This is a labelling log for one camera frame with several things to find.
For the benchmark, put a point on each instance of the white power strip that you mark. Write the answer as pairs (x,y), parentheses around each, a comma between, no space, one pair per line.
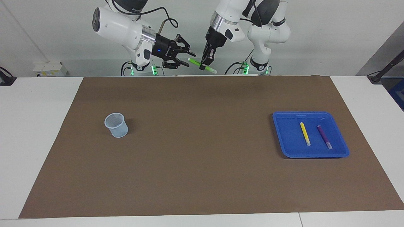
(50,68)

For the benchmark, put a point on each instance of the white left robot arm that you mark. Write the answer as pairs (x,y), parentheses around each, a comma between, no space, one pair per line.
(268,31)

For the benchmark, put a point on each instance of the translucent plastic cup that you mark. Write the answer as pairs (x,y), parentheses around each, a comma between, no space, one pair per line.
(120,131)

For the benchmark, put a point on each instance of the black stand leg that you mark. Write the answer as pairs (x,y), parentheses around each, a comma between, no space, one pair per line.
(388,67)

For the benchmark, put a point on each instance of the brown table mat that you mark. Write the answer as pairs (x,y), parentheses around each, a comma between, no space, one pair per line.
(202,164)

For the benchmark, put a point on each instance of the blue plastic tray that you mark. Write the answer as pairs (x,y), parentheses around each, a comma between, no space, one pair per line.
(290,138)

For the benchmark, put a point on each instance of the black clamp mount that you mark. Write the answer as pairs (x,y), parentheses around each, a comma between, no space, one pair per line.
(6,78)

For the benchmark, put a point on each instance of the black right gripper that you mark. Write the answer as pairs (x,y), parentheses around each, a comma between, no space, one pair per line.
(164,49)

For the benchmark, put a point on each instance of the purple pen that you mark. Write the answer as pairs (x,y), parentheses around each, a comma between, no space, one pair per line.
(324,136)

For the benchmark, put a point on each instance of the green pen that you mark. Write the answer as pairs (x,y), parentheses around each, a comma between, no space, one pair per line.
(197,63)

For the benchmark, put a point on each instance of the blue crate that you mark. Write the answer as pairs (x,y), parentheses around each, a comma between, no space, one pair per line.
(397,94)

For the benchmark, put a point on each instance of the yellow pen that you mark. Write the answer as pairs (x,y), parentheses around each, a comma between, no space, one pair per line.
(305,134)

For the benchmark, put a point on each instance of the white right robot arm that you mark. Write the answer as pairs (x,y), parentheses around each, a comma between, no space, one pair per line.
(120,26)

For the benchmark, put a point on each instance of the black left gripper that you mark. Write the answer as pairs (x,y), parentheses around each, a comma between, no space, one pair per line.
(214,39)

